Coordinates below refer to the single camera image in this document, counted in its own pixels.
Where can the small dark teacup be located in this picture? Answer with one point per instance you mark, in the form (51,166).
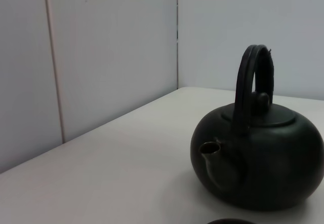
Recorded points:
(230,222)

